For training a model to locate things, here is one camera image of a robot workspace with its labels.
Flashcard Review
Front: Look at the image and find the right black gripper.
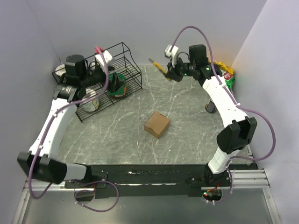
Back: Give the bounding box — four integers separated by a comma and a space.
164, 56, 195, 83

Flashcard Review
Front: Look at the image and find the yellow utility knife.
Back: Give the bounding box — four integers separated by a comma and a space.
148, 58, 167, 75

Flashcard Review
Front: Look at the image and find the brown cardboard express box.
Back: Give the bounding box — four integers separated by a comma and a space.
143, 111, 171, 139

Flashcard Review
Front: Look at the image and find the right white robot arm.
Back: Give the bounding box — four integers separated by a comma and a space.
164, 44, 257, 186

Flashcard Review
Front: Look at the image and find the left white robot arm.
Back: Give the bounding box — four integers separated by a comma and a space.
17, 50, 114, 188

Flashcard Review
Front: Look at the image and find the green lidded cup noodle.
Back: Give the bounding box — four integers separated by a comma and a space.
107, 72, 127, 98

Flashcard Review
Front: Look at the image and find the white toilet paper roll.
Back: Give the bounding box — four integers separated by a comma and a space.
82, 88, 100, 112

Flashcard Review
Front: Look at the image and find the dark metal can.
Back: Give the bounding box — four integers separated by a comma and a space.
205, 100, 217, 113

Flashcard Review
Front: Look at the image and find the green chips bag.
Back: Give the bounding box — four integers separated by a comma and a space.
223, 71, 235, 90

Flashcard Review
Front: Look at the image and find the black yogurt cup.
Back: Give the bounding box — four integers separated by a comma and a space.
54, 64, 66, 80

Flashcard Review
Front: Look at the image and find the black wire rack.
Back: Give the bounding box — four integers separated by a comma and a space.
52, 42, 142, 121

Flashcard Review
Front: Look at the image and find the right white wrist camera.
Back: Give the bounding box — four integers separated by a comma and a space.
164, 45, 178, 67

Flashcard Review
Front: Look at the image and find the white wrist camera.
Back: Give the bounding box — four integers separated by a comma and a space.
164, 45, 178, 67
95, 50, 114, 69

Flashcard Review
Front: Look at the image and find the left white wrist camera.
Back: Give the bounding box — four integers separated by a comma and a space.
95, 50, 114, 69

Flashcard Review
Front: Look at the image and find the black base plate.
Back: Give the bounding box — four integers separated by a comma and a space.
65, 164, 234, 199

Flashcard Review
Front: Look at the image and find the aluminium rail frame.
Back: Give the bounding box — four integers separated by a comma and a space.
22, 169, 271, 192

